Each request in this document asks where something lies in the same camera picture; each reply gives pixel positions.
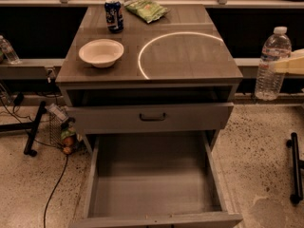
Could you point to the green chip bag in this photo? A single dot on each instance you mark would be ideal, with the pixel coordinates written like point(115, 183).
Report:
point(148, 10)

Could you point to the grey drawer cabinet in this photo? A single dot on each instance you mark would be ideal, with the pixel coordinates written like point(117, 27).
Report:
point(178, 60)

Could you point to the black power adapter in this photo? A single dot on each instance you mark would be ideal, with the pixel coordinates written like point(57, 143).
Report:
point(19, 99)

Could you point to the grey upper drawer with handle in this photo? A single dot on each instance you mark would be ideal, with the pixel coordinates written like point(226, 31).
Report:
point(150, 118)

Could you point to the clear plastic water bottle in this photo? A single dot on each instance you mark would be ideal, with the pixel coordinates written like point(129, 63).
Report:
point(268, 82)

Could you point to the water bottle on left ledge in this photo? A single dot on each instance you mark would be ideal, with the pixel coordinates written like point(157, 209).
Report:
point(9, 51)

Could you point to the open grey middle drawer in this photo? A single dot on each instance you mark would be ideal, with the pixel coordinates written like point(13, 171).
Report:
point(154, 180)

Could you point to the blue soda can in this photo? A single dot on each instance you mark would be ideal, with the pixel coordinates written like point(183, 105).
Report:
point(113, 15)

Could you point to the black stand leg left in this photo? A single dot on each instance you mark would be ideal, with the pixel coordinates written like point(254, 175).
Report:
point(31, 129)

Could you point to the white paper bowl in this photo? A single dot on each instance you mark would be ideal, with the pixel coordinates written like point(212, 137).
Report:
point(101, 53)

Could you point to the black stand leg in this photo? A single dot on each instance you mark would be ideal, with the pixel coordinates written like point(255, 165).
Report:
point(31, 129)
point(298, 165)

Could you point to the wire basket with snacks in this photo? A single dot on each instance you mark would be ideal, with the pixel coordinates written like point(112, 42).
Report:
point(61, 130)

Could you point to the black stand leg right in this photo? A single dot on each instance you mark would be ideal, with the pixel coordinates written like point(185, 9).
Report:
point(298, 165)

